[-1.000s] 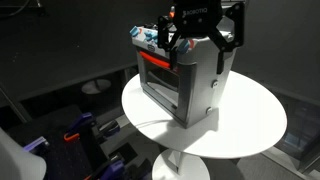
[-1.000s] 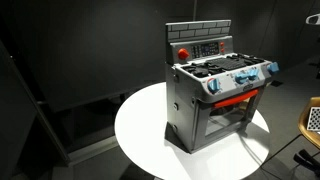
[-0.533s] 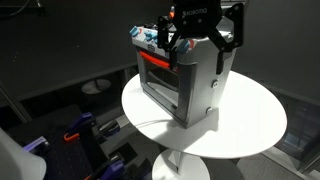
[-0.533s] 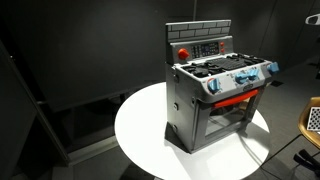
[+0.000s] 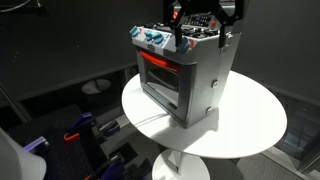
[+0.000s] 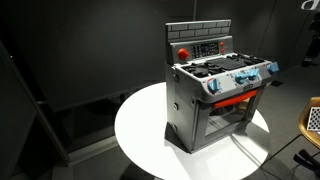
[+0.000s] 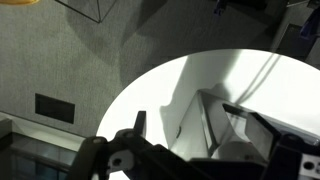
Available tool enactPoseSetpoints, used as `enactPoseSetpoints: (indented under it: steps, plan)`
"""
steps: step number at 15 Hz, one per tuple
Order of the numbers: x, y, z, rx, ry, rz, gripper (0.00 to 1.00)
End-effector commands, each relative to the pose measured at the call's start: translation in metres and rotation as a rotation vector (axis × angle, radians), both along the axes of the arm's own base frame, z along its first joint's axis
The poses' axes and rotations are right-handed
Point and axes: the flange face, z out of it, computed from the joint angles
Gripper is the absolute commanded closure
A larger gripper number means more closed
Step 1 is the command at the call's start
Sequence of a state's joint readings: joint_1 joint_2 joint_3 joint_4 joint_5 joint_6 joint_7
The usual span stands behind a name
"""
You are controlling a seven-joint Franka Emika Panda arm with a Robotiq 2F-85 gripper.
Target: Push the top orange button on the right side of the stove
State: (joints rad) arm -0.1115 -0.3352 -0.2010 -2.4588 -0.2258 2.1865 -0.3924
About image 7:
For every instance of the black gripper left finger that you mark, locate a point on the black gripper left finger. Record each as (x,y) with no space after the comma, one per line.
(110,156)

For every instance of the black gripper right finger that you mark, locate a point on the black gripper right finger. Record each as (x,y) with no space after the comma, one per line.
(293,160)

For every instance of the black floor outlet plate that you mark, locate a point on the black floor outlet plate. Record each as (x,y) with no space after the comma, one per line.
(55,108)

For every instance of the dark glass window panel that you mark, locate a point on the dark glass window panel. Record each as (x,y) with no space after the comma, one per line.
(30,160)

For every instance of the purple clamp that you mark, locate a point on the purple clamp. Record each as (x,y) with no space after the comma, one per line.
(310,24)

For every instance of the orange round object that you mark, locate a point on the orange round object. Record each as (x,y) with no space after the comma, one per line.
(16,1)

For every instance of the white round pedestal table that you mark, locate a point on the white round pedestal table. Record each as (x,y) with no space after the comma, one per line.
(150,96)

